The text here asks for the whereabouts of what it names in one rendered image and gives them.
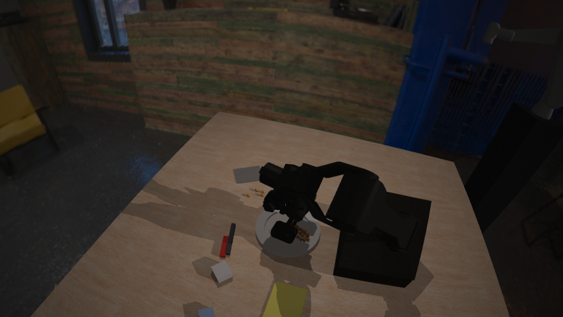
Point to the yellow flat bar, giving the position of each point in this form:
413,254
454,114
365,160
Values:
285,301

